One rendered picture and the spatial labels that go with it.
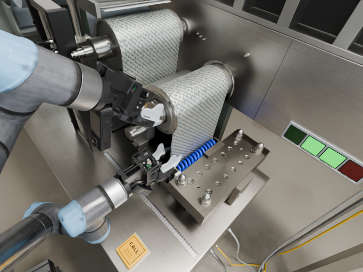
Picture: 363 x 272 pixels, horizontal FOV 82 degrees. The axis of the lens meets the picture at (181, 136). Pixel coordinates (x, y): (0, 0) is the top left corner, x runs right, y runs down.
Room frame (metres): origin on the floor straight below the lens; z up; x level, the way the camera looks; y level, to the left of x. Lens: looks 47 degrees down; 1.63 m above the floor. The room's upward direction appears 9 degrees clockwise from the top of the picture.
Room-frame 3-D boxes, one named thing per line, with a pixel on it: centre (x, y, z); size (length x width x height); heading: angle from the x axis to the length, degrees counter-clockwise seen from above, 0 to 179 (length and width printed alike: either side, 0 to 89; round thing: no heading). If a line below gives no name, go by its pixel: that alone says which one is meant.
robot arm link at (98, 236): (0.19, 0.22, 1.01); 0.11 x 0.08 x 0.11; 90
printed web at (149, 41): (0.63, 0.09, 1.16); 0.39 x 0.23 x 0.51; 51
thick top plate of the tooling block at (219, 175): (0.46, -0.17, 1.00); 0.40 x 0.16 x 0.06; 141
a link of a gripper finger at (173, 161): (0.38, 0.02, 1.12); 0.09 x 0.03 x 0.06; 132
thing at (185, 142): (0.50, -0.05, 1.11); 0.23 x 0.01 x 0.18; 141
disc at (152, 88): (0.45, 0.07, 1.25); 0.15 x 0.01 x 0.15; 51
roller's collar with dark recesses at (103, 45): (0.59, 0.28, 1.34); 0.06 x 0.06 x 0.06; 51
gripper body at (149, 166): (0.32, 0.10, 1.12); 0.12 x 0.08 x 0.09; 141
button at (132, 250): (0.17, 0.10, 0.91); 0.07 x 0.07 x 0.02; 51
